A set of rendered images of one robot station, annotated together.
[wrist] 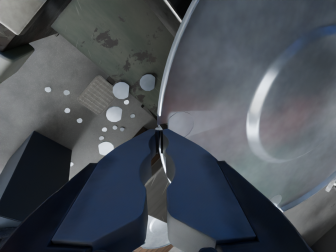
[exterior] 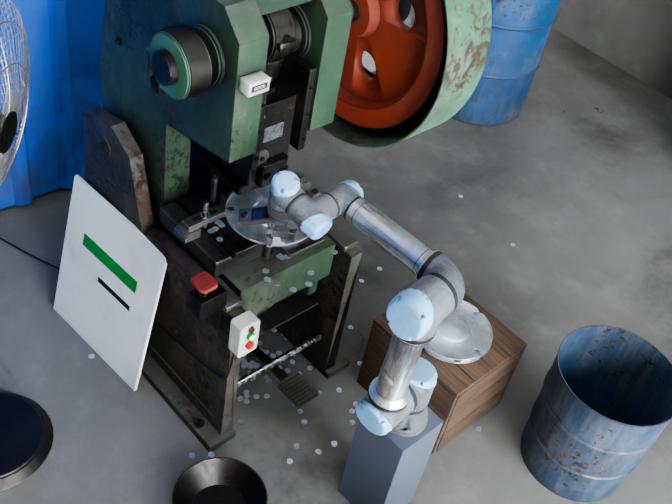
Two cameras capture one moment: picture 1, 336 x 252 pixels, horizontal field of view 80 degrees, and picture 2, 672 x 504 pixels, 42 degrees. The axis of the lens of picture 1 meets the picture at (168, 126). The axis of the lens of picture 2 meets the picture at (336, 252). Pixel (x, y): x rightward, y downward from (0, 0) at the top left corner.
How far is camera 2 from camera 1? 2.51 m
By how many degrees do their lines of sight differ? 34
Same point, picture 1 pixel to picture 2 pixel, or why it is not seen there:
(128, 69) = (259, 275)
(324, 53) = not seen: hidden behind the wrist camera
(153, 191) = (288, 249)
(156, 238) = (475, 338)
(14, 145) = not seen: outside the picture
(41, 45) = (242, 452)
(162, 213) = (298, 248)
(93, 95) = (296, 392)
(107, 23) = (241, 277)
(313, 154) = not seen: hidden behind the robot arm
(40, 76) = (274, 463)
